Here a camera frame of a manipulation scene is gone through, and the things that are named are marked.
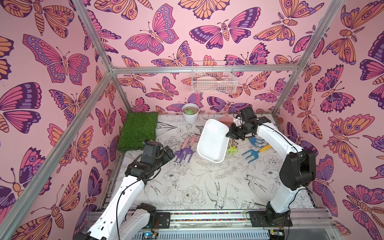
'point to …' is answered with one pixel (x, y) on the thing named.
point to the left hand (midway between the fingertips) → (168, 152)
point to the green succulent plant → (189, 111)
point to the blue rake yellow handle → (254, 153)
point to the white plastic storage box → (213, 144)
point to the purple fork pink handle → (178, 154)
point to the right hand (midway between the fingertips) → (222, 135)
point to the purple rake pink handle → (188, 151)
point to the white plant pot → (189, 119)
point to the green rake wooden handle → (230, 149)
